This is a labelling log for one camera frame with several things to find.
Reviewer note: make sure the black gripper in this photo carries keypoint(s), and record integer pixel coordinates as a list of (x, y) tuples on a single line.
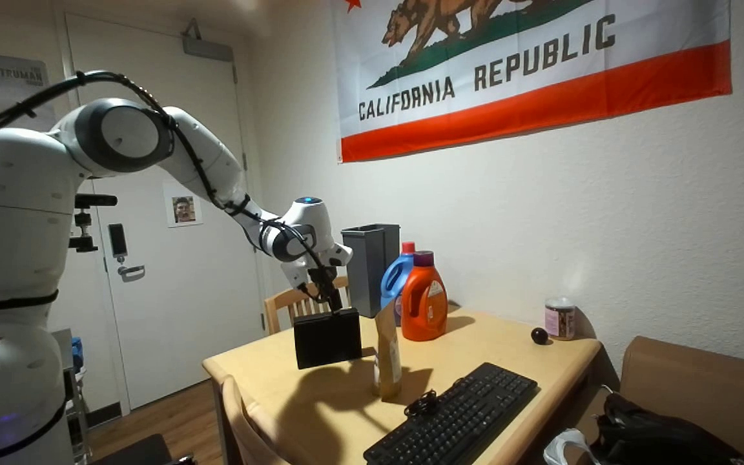
[(321, 281)]

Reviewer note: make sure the black box with food picture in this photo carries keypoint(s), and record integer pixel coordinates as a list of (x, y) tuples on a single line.
[(327, 338)]

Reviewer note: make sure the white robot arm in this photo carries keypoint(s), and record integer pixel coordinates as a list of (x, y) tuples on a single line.
[(11, 215)]

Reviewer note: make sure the wooden chair with slatted back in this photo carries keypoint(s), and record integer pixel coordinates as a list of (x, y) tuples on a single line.
[(291, 305)]

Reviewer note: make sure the grey trash bin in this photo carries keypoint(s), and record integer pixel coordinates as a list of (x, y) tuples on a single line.
[(371, 268)]

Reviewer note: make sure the blue detergent bottle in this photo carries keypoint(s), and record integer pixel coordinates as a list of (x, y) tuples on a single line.
[(395, 281)]

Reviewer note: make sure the brown paper bag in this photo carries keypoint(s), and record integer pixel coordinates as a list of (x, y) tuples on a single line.
[(388, 358)]

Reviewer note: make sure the orange detergent bottle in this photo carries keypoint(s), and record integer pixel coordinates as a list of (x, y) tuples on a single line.
[(424, 305)]

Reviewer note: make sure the black keyboard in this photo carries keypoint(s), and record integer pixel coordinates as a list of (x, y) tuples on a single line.
[(463, 414)]

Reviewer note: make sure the small portrait photo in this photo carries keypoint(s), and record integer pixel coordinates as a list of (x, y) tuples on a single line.
[(184, 210)]

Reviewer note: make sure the small black ball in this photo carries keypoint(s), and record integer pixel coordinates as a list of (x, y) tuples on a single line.
[(541, 338)]

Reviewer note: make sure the black door lock keypad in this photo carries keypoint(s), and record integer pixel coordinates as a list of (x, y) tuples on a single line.
[(117, 241)]

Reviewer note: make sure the pink jar candle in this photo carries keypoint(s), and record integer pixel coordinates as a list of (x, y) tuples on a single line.
[(563, 321)]

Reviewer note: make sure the white plastic bag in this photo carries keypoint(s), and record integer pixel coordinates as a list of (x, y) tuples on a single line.
[(563, 447)]

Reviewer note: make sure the grey door closer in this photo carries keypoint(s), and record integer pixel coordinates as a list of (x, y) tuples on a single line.
[(207, 46)]

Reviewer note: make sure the California Republic flag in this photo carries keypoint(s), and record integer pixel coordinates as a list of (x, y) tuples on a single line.
[(528, 68)]

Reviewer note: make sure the black bag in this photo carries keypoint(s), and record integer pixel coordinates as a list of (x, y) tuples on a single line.
[(657, 440)]

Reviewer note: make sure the brown armchair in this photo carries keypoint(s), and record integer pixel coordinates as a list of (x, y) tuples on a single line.
[(710, 379)]

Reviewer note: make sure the paper notice sheet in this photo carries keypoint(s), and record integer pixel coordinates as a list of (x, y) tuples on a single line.
[(1, 87)]

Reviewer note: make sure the black camera on stand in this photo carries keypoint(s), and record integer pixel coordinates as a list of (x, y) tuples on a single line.
[(87, 225)]

